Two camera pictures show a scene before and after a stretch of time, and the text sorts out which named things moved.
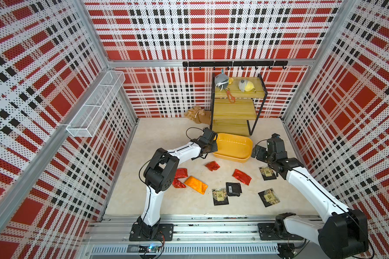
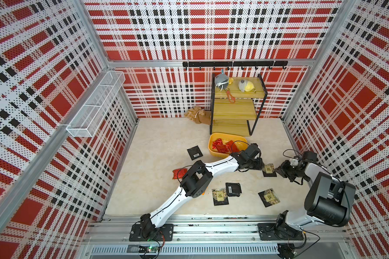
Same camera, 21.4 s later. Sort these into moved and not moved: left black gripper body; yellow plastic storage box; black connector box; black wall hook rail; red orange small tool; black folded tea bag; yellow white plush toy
Moved: left black gripper body
Not moved: yellow white plush toy; black folded tea bag; black wall hook rail; red orange small tool; yellow plastic storage box; black connector box
